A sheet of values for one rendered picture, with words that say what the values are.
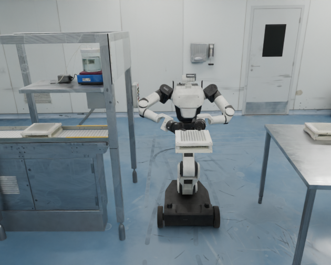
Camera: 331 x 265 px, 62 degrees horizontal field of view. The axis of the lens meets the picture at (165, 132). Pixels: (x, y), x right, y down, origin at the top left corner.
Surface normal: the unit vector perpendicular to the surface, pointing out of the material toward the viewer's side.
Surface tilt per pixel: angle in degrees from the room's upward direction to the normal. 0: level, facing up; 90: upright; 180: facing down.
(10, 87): 90
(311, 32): 90
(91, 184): 90
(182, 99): 91
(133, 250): 0
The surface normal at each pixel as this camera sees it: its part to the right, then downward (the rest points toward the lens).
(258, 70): 0.00, 0.36
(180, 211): -0.02, -0.93
